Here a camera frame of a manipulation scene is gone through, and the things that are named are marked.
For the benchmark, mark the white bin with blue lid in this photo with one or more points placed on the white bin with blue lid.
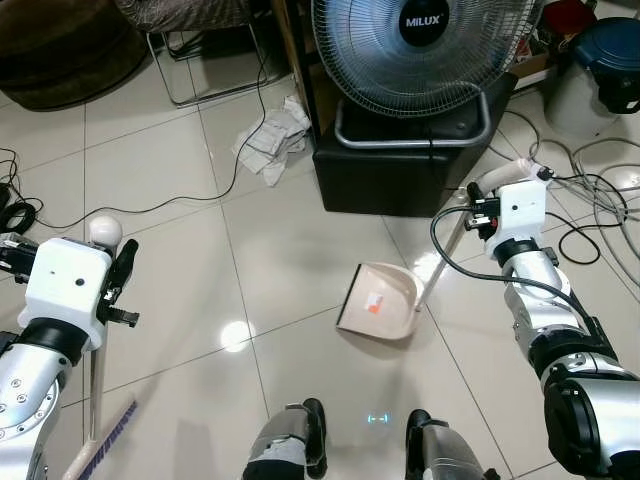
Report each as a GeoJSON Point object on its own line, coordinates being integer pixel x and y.
{"type": "Point", "coordinates": [610, 50]}

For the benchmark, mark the white power strip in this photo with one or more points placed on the white power strip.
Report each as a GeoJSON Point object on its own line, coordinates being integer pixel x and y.
{"type": "Point", "coordinates": [548, 173]}

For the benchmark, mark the dark brown pouf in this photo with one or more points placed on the dark brown pouf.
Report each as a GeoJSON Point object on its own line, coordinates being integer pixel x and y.
{"type": "Point", "coordinates": [60, 60]}

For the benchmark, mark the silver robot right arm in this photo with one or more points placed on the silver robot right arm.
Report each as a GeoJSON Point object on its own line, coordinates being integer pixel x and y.
{"type": "Point", "coordinates": [535, 290]}

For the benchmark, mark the grey Milux floor fan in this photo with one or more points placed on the grey Milux floor fan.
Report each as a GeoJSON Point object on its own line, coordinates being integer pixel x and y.
{"type": "Point", "coordinates": [423, 20]}

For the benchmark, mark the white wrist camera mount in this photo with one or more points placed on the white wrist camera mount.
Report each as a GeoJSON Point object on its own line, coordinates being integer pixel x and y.
{"type": "Point", "coordinates": [522, 210]}
{"type": "Point", "coordinates": [65, 280]}

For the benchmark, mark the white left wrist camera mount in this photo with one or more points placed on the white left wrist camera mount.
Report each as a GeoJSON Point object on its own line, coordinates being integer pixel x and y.
{"type": "Point", "coordinates": [65, 280]}

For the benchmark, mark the red plastic item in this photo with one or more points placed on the red plastic item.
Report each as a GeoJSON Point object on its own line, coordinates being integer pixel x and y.
{"type": "Point", "coordinates": [570, 15]}

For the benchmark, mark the robot right leg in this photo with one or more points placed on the robot right leg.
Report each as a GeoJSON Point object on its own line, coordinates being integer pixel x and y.
{"type": "Point", "coordinates": [440, 450]}

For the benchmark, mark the crumpled white paper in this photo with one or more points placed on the crumpled white paper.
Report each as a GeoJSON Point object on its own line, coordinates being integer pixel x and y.
{"type": "Point", "coordinates": [272, 140]}

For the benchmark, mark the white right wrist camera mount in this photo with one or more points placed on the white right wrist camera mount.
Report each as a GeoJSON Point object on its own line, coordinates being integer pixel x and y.
{"type": "Point", "coordinates": [522, 210]}

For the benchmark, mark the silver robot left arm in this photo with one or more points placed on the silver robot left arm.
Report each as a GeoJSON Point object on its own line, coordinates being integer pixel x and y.
{"type": "Point", "coordinates": [25, 400]}

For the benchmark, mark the robot leg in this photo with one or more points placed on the robot leg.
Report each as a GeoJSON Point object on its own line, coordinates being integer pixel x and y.
{"type": "Point", "coordinates": [275, 440]}
{"type": "Point", "coordinates": [440, 450]}

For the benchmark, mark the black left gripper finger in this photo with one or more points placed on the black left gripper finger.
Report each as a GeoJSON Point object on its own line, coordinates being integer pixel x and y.
{"type": "Point", "coordinates": [125, 268]}

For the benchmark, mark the robot left leg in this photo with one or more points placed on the robot left leg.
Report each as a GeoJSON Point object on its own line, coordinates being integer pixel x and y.
{"type": "Point", "coordinates": [275, 440]}

